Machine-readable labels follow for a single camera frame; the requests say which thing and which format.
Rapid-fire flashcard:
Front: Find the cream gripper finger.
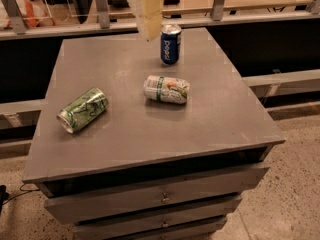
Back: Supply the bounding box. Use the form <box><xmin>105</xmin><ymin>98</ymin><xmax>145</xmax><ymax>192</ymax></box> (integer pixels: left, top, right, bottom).
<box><xmin>127</xmin><ymin>0</ymin><xmax>164</xmax><ymax>41</ymax></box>

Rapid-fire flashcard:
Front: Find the bottom grey drawer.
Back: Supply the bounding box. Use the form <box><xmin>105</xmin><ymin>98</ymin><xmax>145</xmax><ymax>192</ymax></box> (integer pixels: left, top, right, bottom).
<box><xmin>109</xmin><ymin>216</ymin><xmax>228</xmax><ymax>240</ymax></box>

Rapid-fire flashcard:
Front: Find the middle grey drawer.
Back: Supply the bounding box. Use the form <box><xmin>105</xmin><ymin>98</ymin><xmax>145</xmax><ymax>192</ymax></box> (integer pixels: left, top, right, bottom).
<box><xmin>75</xmin><ymin>195</ymin><xmax>242</xmax><ymax>240</ymax></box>

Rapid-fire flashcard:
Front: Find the metal railing post right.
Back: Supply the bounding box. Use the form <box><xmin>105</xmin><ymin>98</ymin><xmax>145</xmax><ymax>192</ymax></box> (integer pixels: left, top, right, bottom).
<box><xmin>210</xmin><ymin>0</ymin><xmax>225</xmax><ymax>21</ymax></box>

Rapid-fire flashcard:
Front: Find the green soda can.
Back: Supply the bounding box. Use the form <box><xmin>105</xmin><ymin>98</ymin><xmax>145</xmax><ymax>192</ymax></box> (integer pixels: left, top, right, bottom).
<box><xmin>57</xmin><ymin>87</ymin><xmax>109</xmax><ymax>134</ymax></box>

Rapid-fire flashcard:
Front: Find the metal railing post left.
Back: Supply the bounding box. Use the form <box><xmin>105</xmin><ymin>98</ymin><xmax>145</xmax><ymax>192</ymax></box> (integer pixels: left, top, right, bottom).
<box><xmin>1</xmin><ymin>0</ymin><xmax>28</xmax><ymax>34</ymax></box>

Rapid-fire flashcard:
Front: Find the white green crushed can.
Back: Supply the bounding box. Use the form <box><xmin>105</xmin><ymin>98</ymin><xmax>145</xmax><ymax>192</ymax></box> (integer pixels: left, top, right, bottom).
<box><xmin>143</xmin><ymin>75</ymin><xmax>190</xmax><ymax>104</ymax></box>

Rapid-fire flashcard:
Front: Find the metal railing post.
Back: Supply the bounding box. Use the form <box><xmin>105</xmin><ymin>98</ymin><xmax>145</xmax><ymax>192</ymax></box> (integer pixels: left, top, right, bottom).
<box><xmin>95</xmin><ymin>0</ymin><xmax>110</xmax><ymax>29</ymax></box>
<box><xmin>1</xmin><ymin>0</ymin><xmax>28</xmax><ymax>34</ymax></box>
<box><xmin>210</xmin><ymin>0</ymin><xmax>225</xmax><ymax>21</ymax></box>

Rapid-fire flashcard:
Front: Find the metal railing post middle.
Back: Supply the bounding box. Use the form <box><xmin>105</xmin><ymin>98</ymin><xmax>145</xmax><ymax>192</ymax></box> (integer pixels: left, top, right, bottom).
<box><xmin>95</xmin><ymin>0</ymin><xmax>110</xmax><ymax>29</ymax></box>

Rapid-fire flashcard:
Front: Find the top grey drawer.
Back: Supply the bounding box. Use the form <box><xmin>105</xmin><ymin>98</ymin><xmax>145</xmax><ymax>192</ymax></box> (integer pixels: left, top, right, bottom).
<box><xmin>45</xmin><ymin>163</ymin><xmax>268</xmax><ymax>224</ymax></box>

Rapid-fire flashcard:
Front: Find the black floor cable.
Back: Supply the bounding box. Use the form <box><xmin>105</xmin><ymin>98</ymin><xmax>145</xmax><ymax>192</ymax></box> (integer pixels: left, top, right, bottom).
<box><xmin>0</xmin><ymin>183</ymin><xmax>41</xmax><ymax>215</ymax></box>

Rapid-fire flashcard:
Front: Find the grey drawer cabinet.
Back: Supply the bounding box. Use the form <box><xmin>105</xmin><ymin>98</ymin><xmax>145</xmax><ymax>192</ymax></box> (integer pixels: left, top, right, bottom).
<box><xmin>24</xmin><ymin>28</ymin><xmax>284</xmax><ymax>227</ymax></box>

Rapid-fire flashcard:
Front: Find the orange white plastic bag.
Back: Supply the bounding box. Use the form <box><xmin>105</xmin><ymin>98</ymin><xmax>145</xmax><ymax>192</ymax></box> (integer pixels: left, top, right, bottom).
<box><xmin>0</xmin><ymin>0</ymin><xmax>55</xmax><ymax>29</ymax></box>

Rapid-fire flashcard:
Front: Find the blue pepsi can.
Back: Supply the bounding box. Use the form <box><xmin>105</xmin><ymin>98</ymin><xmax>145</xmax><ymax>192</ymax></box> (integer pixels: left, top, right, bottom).
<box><xmin>160</xmin><ymin>24</ymin><xmax>182</xmax><ymax>65</ymax></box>

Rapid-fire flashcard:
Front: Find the grey drawer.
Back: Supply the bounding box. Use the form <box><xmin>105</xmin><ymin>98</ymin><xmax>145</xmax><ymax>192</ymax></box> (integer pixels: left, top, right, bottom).
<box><xmin>75</xmin><ymin>195</ymin><xmax>242</xmax><ymax>240</ymax></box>
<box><xmin>45</xmin><ymin>163</ymin><xmax>268</xmax><ymax>224</ymax></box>
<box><xmin>109</xmin><ymin>216</ymin><xmax>228</xmax><ymax>240</ymax></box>

